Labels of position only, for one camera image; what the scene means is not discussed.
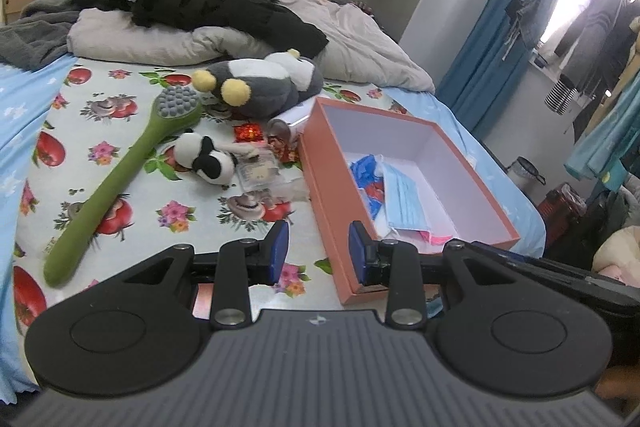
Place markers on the white cylindrical can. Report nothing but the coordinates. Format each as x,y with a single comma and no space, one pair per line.
300,119

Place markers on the orange cardboard box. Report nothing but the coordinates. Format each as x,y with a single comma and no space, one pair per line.
330,187

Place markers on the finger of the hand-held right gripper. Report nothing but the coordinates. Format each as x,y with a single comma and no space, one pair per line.
540,264

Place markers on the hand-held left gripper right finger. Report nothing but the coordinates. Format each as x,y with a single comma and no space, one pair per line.
357,252

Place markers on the blue tissue packet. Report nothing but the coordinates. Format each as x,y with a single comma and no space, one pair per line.
367,172

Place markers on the white mesh trash bin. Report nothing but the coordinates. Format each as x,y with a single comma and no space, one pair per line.
525,172

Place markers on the red basket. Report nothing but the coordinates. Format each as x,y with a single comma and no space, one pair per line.
562,202

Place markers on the grey white penguin plush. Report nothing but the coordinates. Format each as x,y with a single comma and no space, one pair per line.
260,87

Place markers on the black puffer jacket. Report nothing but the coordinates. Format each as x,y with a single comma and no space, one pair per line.
210,2

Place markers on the clear plastic film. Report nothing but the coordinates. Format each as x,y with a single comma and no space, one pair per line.
290,193

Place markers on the hanging dark coat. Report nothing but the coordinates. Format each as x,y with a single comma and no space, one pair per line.
595,42

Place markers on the green massage brush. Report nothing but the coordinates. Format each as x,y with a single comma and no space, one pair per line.
115,182

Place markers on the small pink wrapper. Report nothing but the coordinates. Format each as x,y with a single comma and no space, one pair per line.
434,237

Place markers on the black white striped garment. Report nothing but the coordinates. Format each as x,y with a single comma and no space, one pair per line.
562,94

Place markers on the person's right hand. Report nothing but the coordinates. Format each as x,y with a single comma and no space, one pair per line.
622,382

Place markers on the fruit print bed sheet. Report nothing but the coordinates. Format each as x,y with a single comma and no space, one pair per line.
145,227

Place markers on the black white panda plush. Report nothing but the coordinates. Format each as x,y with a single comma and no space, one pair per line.
210,162

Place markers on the clear plastic packet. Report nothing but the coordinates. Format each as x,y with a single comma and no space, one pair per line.
257,172

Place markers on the beige duvet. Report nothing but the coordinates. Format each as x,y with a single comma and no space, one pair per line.
350,37

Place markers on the dark grey blanket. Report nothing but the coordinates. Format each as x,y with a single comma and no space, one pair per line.
30,42

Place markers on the cream cushion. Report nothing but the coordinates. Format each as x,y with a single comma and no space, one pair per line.
617,252

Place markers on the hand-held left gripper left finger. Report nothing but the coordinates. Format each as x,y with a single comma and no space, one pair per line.
277,252

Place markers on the blue curtain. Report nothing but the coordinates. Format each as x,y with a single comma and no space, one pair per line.
495,57

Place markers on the red foil wrapper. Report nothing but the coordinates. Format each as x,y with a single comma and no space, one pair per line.
248,133
287,149

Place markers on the blue face mask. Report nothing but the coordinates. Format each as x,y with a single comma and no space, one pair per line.
405,197

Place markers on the teal hanging garment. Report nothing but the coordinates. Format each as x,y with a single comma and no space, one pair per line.
605,137

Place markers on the dark clothing pile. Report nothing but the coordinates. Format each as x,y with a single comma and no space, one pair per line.
595,227

